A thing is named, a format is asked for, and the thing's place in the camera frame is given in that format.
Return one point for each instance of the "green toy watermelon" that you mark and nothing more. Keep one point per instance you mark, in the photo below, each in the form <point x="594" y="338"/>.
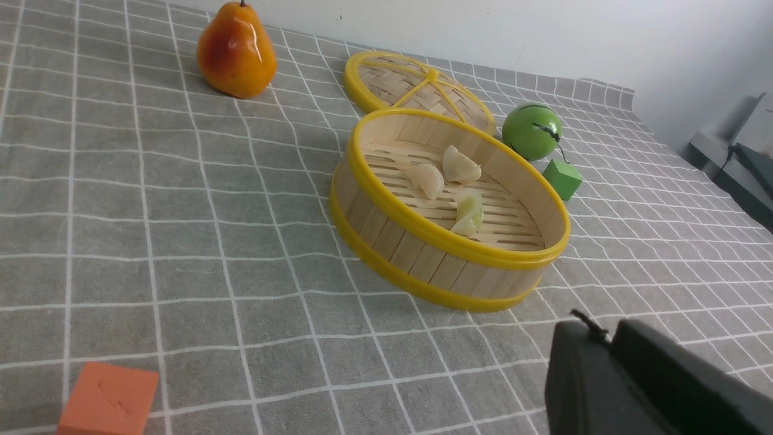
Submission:
<point x="533" y="131"/>

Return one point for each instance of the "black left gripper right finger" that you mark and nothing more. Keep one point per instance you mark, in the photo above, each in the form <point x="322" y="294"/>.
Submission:
<point x="693" y="395"/>

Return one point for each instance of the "grey equipment at wall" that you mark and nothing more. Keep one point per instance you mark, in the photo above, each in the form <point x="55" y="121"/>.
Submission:
<point x="734" y="151"/>

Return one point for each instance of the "orange toy pear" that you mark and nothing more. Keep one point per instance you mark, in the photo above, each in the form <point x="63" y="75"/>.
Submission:
<point x="235" y="54"/>

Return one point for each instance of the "woven bamboo steamer lid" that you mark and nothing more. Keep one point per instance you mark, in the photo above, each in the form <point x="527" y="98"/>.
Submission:
<point x="377" y="80"/>

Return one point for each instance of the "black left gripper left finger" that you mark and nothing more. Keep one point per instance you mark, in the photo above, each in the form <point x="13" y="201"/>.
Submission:
<point x="586" y="391"/>

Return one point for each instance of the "bamboo steamer tray yellow rim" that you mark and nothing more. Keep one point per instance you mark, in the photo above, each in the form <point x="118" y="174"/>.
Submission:
<point x="407" y="238"/>

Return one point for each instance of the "green foam cube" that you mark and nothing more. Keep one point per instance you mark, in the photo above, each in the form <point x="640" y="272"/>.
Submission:
<point x="564" y="178"/>

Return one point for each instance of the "grey checked tablecloth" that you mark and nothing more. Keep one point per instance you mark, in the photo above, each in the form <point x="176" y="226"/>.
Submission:
<point x="151" y="222"/>

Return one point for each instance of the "orange foam cube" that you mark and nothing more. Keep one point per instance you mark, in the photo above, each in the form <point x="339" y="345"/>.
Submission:
<point x="109" y="399"/>

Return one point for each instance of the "pale green dumpling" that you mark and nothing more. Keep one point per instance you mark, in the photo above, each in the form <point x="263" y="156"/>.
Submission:
<point x="470" y="213"/>

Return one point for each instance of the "white dumpling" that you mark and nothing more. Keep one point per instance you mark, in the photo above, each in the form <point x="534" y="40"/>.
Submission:
<point x="427" y="178"/>
<point x="458" y="168"/>

